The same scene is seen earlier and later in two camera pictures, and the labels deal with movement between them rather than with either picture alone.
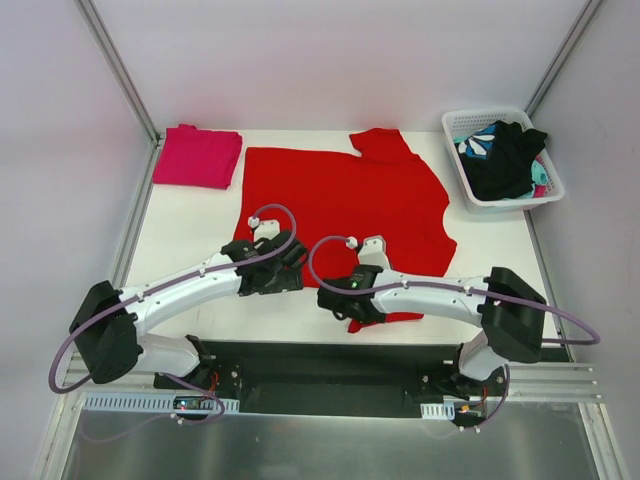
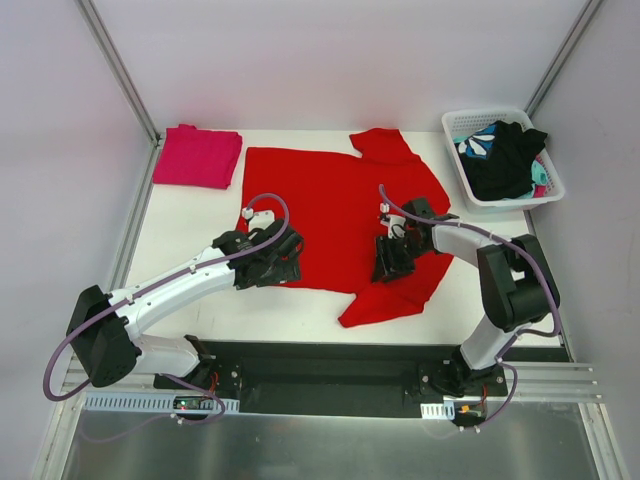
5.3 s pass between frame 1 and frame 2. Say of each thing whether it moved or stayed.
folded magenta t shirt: stayed
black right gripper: moved
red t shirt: stayed
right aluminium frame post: stayed
